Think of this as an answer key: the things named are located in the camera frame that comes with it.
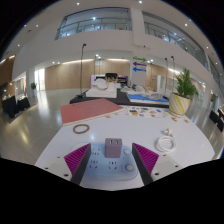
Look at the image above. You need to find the blue-based architectural model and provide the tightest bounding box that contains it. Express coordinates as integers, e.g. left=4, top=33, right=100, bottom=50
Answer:
left=126, top=84, right=169, bottom=104

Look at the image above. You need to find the pink flat board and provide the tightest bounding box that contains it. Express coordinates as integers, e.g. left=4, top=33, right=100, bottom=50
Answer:
left=59, top=97, right=125, bottom=127

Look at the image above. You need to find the light blue power strip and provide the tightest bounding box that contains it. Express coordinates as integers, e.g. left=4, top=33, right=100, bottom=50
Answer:
left=70, top=142, right=139, bottom=183

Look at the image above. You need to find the white coiled power cable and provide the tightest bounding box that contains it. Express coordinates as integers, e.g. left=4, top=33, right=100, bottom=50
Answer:
left=154, top=128, right=177, bottom=154

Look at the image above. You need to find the white sheet with coloured stickers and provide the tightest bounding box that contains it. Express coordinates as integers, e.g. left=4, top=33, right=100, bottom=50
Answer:
left=126, top=105, right=171, bottom=120

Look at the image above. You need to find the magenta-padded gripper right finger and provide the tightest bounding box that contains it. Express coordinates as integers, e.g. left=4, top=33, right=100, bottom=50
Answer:
left=131, top=143, right=184, bottom=186

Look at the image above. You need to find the distant potted plant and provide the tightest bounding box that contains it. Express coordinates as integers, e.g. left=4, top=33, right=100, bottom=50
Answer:
left=29, top=82, right=38, bottom=98

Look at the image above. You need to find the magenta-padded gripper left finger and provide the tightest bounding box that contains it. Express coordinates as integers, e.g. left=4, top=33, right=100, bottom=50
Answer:
left=43, top=143, right=92, bottom=186

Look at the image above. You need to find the potted plant in striped pot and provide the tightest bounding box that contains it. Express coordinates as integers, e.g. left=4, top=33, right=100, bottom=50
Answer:
left=168, top=68, right=199, bottom=118

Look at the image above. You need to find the group of black chairs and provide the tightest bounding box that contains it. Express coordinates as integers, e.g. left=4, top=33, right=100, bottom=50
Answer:
left=1, top=94, right=32, bottom=119
left=209, top=108, right=224, bottom=133

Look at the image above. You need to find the white architectural model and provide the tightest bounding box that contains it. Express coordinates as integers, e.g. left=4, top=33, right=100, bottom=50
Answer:
left=85, top=79, right=118, bottom=99

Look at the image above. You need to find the purple-grey charger block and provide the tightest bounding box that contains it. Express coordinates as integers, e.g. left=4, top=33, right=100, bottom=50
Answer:
left=104, top=137, right=123, bottom=159

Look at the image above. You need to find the black piano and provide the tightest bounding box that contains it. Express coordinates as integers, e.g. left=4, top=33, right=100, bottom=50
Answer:
left=104, top=72, right=118, bottom=81

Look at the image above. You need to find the black display table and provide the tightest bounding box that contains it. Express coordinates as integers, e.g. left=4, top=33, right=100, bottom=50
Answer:
left=69, top=88, right=170, bottom=109

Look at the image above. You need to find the white signboard with arrows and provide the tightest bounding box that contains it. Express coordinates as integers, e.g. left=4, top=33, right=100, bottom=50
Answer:
left=131, top=54, right=148, bottom=88

